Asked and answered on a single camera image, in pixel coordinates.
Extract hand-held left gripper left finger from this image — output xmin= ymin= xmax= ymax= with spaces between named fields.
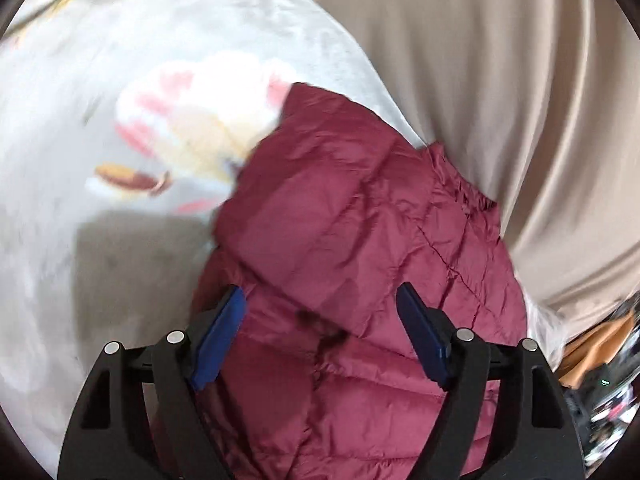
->
xmin=56 ymin=284 xmax=247 ymax=480

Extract dark hanging clothes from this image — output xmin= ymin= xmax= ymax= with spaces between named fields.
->
xmin=565 ymin=305 xmax=640 ymax=466

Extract orange hanging cloth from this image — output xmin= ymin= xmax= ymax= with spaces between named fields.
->
xmin=557 ymin=309 xmax=637 ymax=389

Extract floral printed blanket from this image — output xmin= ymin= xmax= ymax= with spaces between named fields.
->
xmin=0 ymin=0 xmax=572 ymax=480

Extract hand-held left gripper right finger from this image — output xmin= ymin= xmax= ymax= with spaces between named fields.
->
xmin=396 ymin=282 xmax=587 ymax=480

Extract maroon puffer jacket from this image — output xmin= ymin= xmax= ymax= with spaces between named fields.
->
xmin=192 ymin=81 xmax=529 ymax=480

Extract beige satin cloth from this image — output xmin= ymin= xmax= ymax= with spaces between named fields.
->
xmin=192 ymin=0 xmax=640 ymax=322

